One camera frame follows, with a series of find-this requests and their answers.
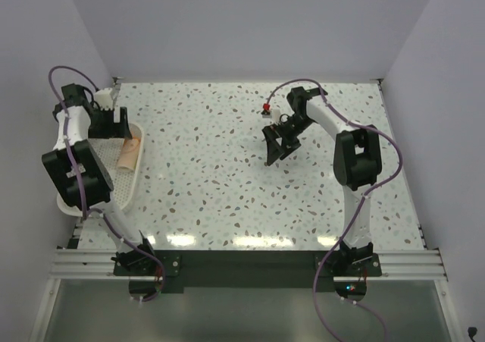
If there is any aluminium frame rail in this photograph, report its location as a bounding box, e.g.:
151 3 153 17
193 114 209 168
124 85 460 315
50 249 448 281

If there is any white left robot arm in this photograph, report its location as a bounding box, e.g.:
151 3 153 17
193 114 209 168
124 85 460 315
42 83 157 275

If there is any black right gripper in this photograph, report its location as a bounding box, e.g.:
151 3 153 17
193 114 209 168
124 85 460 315
263 115 314 166

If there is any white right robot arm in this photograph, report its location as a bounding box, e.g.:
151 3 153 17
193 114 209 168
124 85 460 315
262 86 382 276

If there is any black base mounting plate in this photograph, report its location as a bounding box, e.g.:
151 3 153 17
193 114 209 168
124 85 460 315
113 250 383 296

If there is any white perforated plastic basket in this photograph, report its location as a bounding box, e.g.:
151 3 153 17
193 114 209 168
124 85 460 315
42 111 144 217

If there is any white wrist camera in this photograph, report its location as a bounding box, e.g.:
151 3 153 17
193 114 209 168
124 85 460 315
94 87 117 111
261 102 282 124

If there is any orange patterned towel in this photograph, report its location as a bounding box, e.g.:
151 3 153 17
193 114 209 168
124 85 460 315
117 137 141 171

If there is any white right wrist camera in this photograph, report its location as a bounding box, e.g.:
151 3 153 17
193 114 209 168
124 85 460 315
261 102 282 124

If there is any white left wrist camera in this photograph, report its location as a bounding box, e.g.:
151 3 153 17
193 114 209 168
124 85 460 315
94 87 117 111

